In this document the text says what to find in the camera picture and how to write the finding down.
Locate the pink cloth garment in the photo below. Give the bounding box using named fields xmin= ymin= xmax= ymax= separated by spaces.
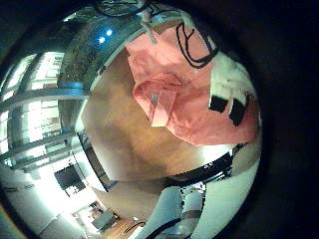
xmin=125 ymin=23 xmax=260 ymax=147

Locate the black monitor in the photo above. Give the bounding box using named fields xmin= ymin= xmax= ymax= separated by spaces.
xmin=54 ymin=164 xmax=84 ymax=197

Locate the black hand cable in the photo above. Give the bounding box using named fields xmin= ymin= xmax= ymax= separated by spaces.
xmin=174 ymin=22 xmax=219 ymax=70

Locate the metal window frame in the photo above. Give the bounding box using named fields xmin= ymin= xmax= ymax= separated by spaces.
xmin=0 ymin=49 xmax=92 ymax=171

